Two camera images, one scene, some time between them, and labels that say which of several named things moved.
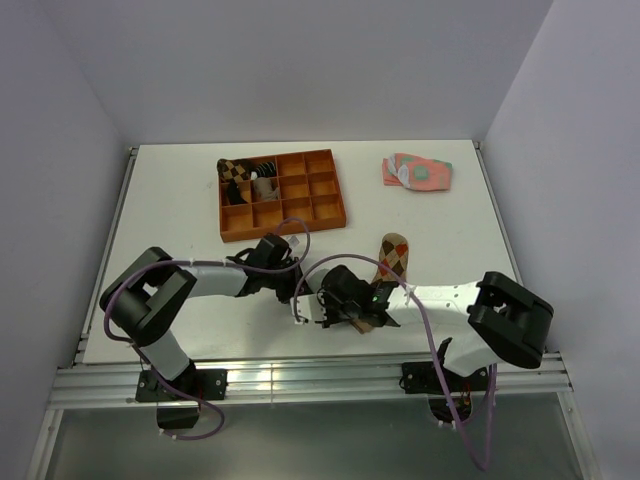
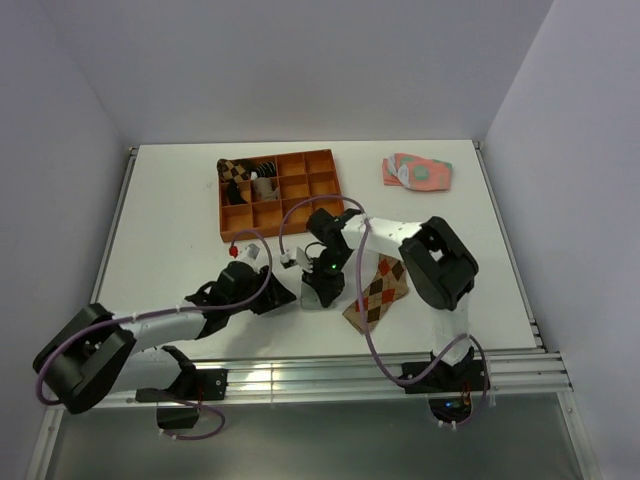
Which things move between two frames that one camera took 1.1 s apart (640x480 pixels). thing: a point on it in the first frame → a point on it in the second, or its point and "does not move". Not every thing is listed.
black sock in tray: x=234 y=193 does not move
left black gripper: x=284 y=296 → x=274 y=296
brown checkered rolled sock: x=237 y=169 does not move
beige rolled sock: x=264 y=188 does not move
